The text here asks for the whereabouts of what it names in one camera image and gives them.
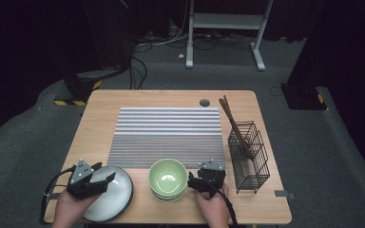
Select black stand base yellow stripes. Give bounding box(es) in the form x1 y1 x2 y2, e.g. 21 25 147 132
279 83 328 111
53 67 103 107

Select black looped floor cable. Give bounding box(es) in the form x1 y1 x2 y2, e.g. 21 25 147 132
128 56 148 90

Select dark curtain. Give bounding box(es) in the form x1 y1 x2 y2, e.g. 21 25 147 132
293 0 365 191
0 0 86 150

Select right hand-held gripper black cable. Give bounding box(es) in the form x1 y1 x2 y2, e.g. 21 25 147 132
201 177 240 228

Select grey striped placemat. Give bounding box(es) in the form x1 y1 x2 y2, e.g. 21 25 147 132
107 106 226 169

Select white plate dark rim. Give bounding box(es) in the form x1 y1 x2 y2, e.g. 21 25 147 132
83 165 135 223

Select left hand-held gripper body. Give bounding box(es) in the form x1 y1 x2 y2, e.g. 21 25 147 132
66 159 108 200

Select left hand-held gripper black cable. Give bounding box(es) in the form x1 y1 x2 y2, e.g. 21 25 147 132
40 164 77 224

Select brown wooden chopstick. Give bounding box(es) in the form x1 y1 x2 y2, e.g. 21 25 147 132
222 94 255 159
218 98 254 159

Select grey tape strip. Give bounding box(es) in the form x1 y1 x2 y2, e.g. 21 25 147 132
43 192 62 201
274 189 297 201

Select black wire cutlery basket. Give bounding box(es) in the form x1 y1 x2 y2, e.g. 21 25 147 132
227 120 271 194

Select white floor cable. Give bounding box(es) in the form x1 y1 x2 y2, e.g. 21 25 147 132
135 0 191 48

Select white metal stand frame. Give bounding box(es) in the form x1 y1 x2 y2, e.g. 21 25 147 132
185 0 274 72

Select black equipment column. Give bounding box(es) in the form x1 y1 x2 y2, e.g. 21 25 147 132
82 0 136 72

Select hand-held gripper black cable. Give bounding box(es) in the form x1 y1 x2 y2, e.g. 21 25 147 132
40 164 77 224
201 177 240 228

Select person's right hand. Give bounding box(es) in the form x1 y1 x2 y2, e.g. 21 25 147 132
193 183 231 228

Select black floor cable bundle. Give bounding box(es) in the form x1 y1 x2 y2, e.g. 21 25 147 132
192 31 255 52

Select person's left hand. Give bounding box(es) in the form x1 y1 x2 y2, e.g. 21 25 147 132
51 191 101 228

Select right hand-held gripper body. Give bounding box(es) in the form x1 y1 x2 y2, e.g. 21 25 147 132
198 160 226 199

